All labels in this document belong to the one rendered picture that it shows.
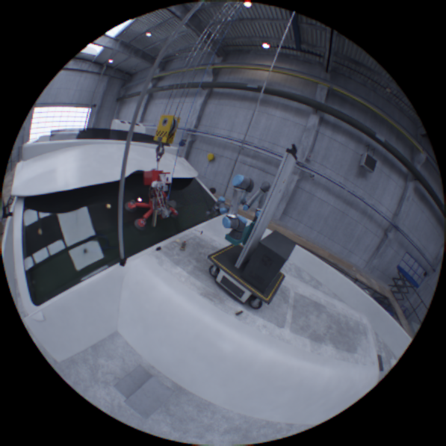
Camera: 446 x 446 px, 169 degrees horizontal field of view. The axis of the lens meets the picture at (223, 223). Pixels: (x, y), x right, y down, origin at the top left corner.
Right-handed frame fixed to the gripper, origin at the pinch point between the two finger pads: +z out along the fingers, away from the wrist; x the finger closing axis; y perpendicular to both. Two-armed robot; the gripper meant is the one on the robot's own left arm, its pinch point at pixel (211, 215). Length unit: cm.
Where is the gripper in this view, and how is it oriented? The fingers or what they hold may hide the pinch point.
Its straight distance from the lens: 188.3
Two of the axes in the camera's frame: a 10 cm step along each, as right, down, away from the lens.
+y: -5.2, -8.0, 3.0
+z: -4.7, 5.6, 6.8
